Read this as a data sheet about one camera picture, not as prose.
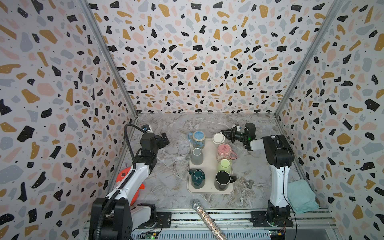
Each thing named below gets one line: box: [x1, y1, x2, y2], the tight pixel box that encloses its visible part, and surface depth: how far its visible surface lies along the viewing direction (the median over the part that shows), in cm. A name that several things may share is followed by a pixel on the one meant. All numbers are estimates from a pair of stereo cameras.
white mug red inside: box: [212, 132, 226, 145], surface depth 99 cm
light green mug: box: [217, 158, 232, 174], surface depth 85 cm
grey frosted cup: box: [190, 147, 204, 166], surface depth 91 cm
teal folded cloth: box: [287, 179, 321, 214], surface depth 82 cm
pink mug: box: [216, 143, 238, 162], surface depth 89 cm
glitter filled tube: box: [191, 199, 229, 240], surface depth 72 cm
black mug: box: [214, 170, 237, 192], surface depth 82 cm
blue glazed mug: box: [187, 130, 206, 150], surface depth 97 cm
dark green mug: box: [188, 168, 206, 189], surface depth 80 cm
